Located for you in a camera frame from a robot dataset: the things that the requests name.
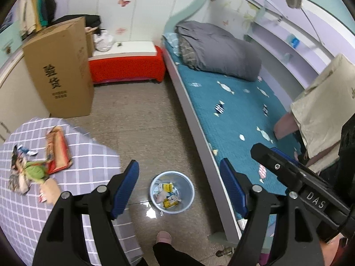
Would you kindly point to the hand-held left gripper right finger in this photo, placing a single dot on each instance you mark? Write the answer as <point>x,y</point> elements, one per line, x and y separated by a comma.
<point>233,188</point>

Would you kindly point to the person's right forearm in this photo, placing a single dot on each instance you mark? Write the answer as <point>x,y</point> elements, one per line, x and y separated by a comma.
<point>330,255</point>

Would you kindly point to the blue plastic waste bin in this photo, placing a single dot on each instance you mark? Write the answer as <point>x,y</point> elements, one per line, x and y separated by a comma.
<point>183,183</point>

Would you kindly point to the green wrapper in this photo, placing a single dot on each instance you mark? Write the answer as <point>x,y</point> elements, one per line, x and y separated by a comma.
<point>36,171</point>

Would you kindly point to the pink cloth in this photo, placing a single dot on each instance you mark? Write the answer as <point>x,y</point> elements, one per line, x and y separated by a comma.
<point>285,126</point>

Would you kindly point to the red snack packet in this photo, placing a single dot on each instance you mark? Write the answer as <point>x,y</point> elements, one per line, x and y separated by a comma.
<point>58,155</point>

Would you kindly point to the beige hanging shirt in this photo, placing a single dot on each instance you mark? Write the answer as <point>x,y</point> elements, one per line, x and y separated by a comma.
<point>327,110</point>

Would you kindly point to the grey duvet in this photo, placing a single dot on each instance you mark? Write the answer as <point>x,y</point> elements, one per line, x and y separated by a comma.
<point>216,50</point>

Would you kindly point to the lilac teal stair cabinet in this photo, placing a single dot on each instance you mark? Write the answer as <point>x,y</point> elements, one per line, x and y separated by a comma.
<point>8,38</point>

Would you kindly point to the red storage bench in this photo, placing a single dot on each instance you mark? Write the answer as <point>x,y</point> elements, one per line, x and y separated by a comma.
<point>124,66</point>

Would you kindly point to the teal white bunk bed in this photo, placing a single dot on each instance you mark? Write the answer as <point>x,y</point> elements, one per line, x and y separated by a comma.
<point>194,108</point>

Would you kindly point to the bed with teal mattress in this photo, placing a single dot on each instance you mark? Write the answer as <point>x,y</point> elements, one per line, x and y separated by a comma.
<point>235,108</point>

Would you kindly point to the white bench top board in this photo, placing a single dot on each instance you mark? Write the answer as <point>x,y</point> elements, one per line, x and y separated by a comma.
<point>133,48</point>

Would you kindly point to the torn blue white wrapper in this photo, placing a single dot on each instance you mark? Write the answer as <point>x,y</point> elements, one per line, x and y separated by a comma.
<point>27,151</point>

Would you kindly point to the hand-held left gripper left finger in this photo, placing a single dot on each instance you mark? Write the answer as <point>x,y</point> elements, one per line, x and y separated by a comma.
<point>122,194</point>

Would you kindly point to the pink slipper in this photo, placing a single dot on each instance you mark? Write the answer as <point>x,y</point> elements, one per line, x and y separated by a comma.
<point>163,237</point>

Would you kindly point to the yellow white packet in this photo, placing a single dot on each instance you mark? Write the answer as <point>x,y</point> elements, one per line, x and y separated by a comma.
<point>166,187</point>

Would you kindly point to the brown paper tag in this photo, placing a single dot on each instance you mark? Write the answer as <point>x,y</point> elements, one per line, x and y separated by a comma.
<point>51,191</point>

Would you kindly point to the white wardrobe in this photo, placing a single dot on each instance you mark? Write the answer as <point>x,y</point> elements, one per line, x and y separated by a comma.
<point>155,5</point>

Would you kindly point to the white plastic bag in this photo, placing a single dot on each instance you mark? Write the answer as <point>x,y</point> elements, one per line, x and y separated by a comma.
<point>104,43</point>

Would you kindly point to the blue checked pillow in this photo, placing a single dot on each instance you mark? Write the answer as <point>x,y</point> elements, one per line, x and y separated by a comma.
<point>170,40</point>

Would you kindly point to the small blue box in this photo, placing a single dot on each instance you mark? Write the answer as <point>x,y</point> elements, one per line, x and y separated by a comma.
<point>294,42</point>

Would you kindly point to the green hanging garment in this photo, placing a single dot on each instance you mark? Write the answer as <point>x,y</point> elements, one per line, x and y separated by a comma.
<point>43,5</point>

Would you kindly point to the pale pink butterfly sticker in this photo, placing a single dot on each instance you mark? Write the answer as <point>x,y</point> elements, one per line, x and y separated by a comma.
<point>120,31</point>

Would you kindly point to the pink butterfly wall sticker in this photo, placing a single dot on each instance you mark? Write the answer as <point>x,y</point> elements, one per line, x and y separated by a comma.
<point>124,0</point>

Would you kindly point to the large printed cardboard box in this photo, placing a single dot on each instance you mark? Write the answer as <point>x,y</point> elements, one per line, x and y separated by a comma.
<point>61,74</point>

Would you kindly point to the black trouser leg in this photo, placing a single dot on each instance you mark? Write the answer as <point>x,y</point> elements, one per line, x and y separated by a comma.
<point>177,256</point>

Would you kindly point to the table with checked cloth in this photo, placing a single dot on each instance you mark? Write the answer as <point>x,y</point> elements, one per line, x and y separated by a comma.
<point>91,155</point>

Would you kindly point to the dark printed packet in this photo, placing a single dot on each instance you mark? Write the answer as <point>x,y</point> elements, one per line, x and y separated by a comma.
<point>18,177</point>

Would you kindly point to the black bag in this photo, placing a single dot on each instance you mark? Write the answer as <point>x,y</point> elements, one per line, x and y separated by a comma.
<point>93,20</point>

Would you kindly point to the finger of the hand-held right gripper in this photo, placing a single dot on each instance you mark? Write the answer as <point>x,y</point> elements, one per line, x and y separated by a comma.
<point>288,159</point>
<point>274,163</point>

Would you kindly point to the yellow snack packet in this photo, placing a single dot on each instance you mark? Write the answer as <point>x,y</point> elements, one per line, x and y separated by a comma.
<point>169,202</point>

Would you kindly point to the clear plastic holder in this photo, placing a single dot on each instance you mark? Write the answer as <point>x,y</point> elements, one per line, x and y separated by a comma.
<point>287,57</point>

